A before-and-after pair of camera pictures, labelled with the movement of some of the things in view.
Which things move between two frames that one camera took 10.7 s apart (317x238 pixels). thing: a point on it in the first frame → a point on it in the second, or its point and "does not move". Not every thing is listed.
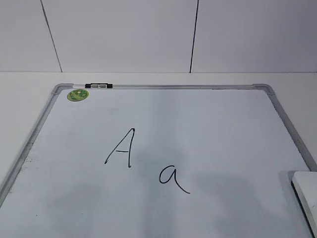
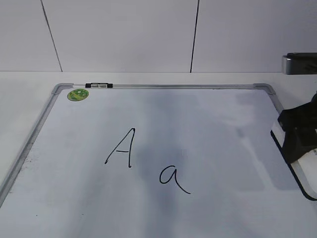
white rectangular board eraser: x=305 y=185 → x=304 y=169
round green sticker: x=77 y=95 does not move
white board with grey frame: x=157 y=160 does not move
